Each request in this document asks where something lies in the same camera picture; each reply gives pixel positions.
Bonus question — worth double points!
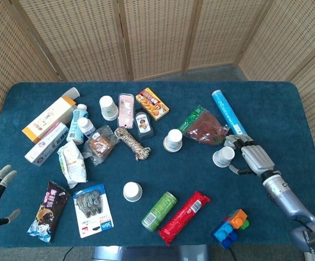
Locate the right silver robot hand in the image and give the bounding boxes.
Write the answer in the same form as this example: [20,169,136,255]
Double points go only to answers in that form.
[224,134,275,178]

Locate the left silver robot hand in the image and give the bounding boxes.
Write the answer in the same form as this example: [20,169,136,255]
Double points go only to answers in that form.
[0,164,21,234]

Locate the white paper cup green print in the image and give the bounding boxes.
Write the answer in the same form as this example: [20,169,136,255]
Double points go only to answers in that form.
[212,146,236,168]

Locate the white paper cup blue print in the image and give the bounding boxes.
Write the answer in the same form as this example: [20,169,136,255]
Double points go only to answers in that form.
[164,128,184,151]

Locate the white paper cup blue flower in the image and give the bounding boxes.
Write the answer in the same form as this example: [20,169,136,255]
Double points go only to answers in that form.
[123,182,143,203]

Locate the brown ice cream wrapper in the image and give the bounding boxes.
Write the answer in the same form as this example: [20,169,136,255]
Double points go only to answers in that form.
[26,179,71,244]

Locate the white pink toothpaste box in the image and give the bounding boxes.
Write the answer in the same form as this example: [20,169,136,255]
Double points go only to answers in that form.
[24,121,70,167]

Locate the blue wrapped roll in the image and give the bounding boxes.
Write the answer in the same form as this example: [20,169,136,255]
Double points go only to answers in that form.
[211,90,249,136]

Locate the brown powder bag green header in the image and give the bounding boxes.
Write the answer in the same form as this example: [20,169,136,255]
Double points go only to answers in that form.
[177,104,230,147]

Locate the white snack bag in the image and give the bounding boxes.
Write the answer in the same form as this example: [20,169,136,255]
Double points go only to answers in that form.
[57,140,88,189]

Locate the colourful toy building blocks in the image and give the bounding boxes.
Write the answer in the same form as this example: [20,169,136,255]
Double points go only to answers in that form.
[212,208,250,250]

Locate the orange and cream long box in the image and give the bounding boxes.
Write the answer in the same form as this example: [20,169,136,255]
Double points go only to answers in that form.
[22,86,81,144]

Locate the light blue drink bottle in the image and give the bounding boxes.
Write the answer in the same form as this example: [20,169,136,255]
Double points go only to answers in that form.
[66,103,89,145]

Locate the red biscuit pack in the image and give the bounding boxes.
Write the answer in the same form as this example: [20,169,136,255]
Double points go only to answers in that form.
[157,191,211,247]

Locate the correction tape blister card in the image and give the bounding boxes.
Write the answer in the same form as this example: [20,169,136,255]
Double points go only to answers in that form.
[73,183,115,239]

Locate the white pill bottle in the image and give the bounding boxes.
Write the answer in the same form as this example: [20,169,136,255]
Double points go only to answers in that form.
[77,117,97,139]

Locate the bread in clear bag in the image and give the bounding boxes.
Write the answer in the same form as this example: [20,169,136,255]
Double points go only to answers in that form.
[81,125,120,166]

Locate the green drink can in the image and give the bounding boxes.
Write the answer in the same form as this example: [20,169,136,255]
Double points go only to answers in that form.
[141,191,178,233]

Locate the blue felt table cover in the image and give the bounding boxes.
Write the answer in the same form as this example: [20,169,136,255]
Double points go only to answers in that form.
[0,80,315,248]

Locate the black mushroom sauce bottle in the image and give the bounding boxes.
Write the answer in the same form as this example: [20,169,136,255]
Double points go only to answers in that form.
[134,108,155,140]

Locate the yellow curry box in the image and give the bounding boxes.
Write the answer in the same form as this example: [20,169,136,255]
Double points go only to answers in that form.
[135,87,170,121]

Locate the pink packaged item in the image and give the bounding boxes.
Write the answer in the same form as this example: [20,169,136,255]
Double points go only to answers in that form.
[117,93,135,129]

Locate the grey robot torso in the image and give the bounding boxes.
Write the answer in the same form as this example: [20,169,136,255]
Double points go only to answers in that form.
[91,244,210,261]

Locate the woven bamboo folding screen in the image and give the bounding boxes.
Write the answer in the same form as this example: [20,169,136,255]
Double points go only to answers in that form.
[0,0,315,199]

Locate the braided rope bundle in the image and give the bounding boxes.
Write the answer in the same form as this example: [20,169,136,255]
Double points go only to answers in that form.
[114,127,152,161]

